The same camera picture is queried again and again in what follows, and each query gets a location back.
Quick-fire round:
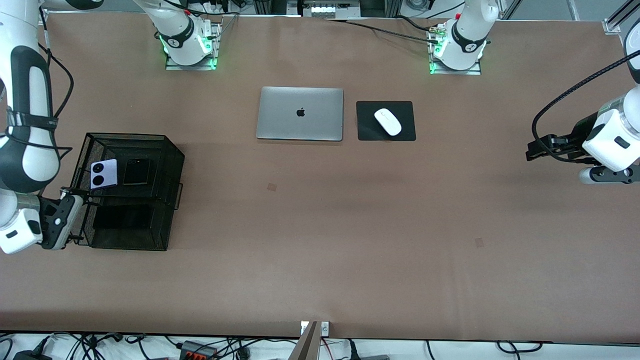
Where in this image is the lilac flip phone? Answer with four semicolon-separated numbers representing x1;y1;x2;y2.
89;159;119;191

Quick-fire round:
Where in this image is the black slab smartphone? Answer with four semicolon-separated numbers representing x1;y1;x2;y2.
93;204;153;231

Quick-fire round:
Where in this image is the black flip phone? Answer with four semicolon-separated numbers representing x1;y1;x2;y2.
122;159;150;187

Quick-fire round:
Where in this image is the black mesh two-tier tray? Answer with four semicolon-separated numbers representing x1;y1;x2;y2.
67;132;185;252

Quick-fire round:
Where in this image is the white computer mouse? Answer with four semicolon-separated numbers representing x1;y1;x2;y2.
374;108;403;137

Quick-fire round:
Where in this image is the black hub with orange ports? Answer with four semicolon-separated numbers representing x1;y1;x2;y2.
180;340;219;360

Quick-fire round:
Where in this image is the black mouse pad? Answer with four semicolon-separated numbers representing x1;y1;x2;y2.
356;100;417;142

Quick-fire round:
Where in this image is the silver closed laptop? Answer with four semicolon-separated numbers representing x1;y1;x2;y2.
256;86;344;142

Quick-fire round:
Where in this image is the white power strip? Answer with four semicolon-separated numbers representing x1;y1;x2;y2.
190;0;241;15

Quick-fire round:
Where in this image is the aluminium profile bar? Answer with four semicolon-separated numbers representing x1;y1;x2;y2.
288;321;321;360

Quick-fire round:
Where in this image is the grey device with white connectors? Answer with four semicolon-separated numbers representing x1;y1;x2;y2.
287;0;361;19

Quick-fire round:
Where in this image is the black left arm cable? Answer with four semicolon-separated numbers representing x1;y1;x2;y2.
532;50;640;163

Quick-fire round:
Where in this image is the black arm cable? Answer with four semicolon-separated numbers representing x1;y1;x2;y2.
532;50;640;163
37;10;75;161

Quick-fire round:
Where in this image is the aluminium frame profile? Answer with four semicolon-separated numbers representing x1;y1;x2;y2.
602;0;640;35

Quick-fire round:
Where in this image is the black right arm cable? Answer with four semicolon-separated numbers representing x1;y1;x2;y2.
37;10;75;161

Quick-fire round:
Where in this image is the black looped floor cable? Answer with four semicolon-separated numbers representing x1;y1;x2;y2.
496;340;544;354

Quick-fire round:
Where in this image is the black braided table cable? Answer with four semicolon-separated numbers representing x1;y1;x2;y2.
322;18;441;46

